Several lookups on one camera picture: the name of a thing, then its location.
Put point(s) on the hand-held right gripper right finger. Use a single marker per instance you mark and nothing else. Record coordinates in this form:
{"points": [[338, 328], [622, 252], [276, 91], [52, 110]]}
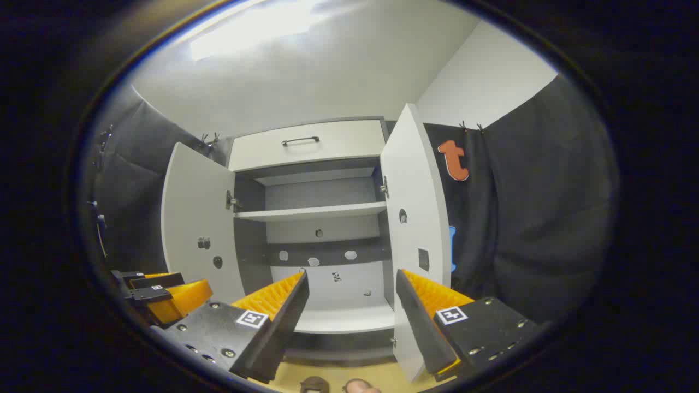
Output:
{"points": [[418, 322]]}

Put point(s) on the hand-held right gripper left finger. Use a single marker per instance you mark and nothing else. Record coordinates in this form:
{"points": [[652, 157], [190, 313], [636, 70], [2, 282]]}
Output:
{"points": [[284, 322]]}

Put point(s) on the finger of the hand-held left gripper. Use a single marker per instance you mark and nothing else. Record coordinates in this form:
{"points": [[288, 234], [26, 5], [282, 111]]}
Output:
{"points": [[180, 303], [155, 281]]}

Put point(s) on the white cabinet door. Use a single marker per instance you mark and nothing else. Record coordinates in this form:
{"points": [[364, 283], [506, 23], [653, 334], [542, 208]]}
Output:
{"points": [[415, 180], [196, 207]]}

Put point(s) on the white and grey shoe cabinet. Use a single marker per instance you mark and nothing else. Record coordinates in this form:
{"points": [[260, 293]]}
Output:
{"points": [[322, 191]]}

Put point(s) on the white cabinet shelf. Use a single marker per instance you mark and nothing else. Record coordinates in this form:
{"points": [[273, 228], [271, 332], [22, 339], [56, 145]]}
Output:
{"points": [[311, 212]]}

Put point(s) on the white cabinet drawer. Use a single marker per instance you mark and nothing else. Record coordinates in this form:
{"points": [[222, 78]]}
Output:
{"points": [[338, 150]]}

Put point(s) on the black backdrop cloth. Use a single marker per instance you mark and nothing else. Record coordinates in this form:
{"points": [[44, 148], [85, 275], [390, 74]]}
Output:
{"points": [[546, 207]]}

